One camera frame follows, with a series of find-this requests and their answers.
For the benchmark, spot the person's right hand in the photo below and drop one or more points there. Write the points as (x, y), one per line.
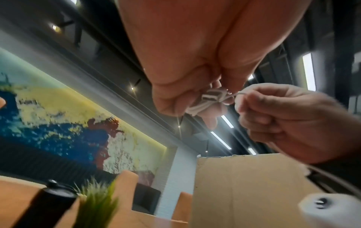
(304, 124)

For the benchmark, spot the person's left hand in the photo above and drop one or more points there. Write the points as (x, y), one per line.
(197, 40)

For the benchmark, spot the long ceiling light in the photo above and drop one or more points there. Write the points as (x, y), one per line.
(251, 151)
(250, 77)
(309, 71)
(227, 121)
(220, 139)

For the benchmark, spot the black right wristband with marker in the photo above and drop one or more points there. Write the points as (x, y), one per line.
(347, 169)

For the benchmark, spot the brown cardboard sheet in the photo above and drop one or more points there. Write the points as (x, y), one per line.
(239, 189)

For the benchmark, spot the green potted plant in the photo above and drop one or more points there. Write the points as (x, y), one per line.
(96, 207)

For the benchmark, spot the black cylinder pot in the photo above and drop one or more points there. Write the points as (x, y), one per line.
(42, 207)

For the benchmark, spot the colourful abstract wall painting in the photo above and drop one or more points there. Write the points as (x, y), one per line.
(56, 106)

